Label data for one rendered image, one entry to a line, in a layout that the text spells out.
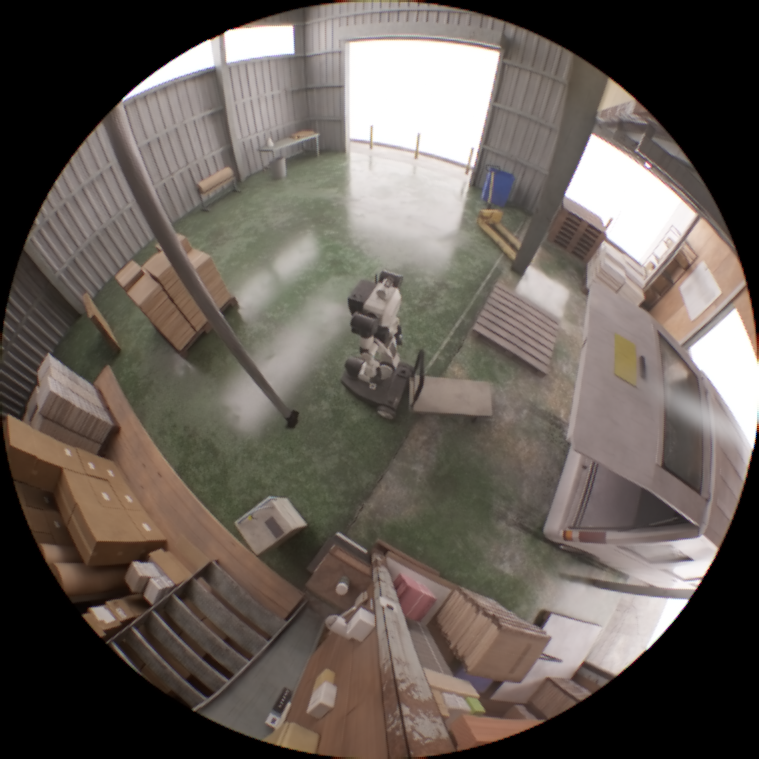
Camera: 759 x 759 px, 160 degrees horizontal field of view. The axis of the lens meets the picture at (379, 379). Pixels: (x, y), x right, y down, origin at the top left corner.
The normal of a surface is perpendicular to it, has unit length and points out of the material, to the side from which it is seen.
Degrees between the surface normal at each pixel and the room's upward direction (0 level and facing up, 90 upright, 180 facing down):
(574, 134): 90
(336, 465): 0
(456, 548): 0
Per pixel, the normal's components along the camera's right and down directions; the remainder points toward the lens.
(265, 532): 0.04, -0.44
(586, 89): -0.55, 0.74
